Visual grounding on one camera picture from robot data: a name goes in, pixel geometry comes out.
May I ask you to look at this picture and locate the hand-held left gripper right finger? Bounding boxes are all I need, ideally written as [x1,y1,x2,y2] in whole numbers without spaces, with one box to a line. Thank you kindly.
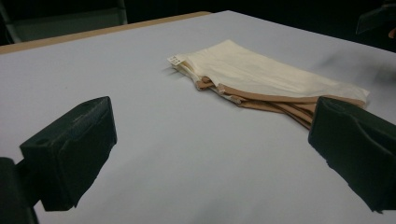
[307,95,396,214]

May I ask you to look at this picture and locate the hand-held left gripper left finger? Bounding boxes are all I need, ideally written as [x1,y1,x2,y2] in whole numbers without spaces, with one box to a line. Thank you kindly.
[19,95,119,212]

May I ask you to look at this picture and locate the cream and tan pants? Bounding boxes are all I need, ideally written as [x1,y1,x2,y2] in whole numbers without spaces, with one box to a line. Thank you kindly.
[166,38,371,131]

